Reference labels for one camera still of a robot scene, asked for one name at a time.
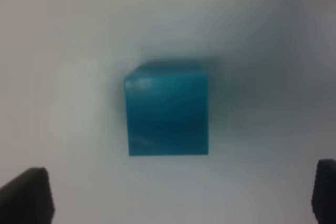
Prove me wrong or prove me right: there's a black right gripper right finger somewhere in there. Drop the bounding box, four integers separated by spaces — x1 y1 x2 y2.
311 159 335 224

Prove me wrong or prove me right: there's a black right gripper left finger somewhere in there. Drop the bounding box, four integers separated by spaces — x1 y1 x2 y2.
1 167 55 224

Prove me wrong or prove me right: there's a blue block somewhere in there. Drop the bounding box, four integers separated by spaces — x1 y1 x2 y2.
124 60 209 156

